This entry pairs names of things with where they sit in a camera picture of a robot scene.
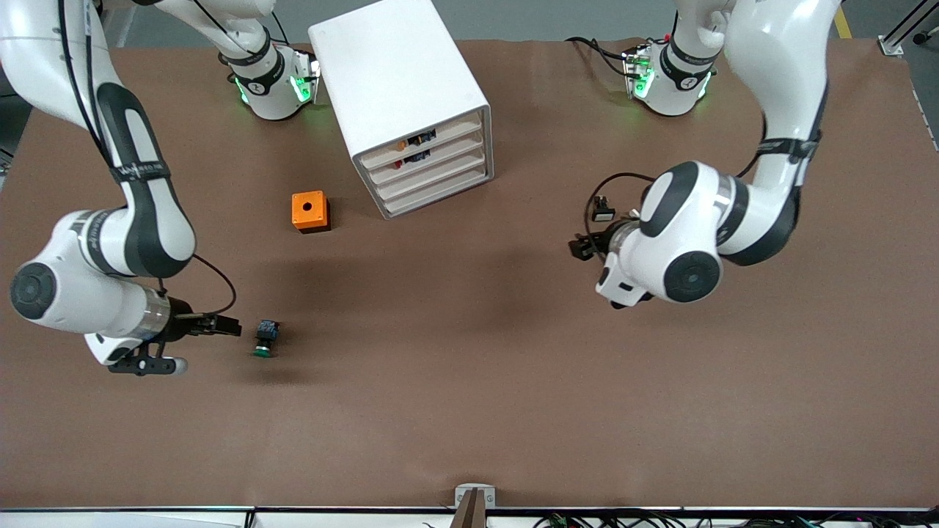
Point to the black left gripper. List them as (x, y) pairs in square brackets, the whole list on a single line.
[(603, 242)]

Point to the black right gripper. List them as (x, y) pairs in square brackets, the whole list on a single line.
[(183, 323)]

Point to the green push button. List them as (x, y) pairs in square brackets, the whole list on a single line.
[(265, 337)]

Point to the white drawer holding green button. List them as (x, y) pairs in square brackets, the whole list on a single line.
[(462, 160)]

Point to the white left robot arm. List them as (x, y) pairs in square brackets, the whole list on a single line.
[(763, 191)]

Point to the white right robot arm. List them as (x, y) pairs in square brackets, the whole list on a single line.
[(147, 220)]

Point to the empty white drawer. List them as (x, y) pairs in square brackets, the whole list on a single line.
[(455, 180)]

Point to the white drawer holding red button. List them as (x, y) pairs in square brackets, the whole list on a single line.
[(462, 144)]

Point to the white drawer holding orange button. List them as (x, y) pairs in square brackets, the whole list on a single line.
[(462, 126)]

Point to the red push button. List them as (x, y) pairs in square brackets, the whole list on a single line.
[(414, 158)]

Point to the orange push button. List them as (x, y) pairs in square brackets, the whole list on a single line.
[(418, 139)]

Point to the white drawer cabinet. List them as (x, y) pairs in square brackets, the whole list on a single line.
[(396, 73)]

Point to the orange box with hole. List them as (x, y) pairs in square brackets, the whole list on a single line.
[(299, 216)]

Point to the white table edge board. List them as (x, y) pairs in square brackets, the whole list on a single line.
[(147, 522)]

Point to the metal base connector bracket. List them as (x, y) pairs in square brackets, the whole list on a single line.
[(637, 70), (308, 73)]

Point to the grey bracket with brown post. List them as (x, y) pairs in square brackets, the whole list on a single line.
[(475, 513)]

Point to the aluminium frame profile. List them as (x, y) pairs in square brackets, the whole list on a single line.
[(910, 26)]

